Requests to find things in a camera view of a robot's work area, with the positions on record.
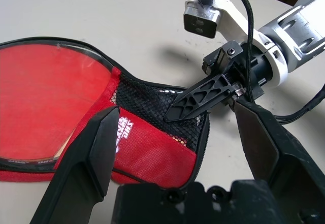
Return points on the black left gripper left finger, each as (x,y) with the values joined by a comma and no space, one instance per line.
(83,163)

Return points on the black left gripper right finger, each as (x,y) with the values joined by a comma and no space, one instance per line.
(279,153)

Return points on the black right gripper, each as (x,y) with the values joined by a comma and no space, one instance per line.
(256,69)

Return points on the red black paddle case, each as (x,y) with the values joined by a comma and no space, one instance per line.
(157,153)

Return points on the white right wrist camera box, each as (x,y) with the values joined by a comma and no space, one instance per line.
(228,10)

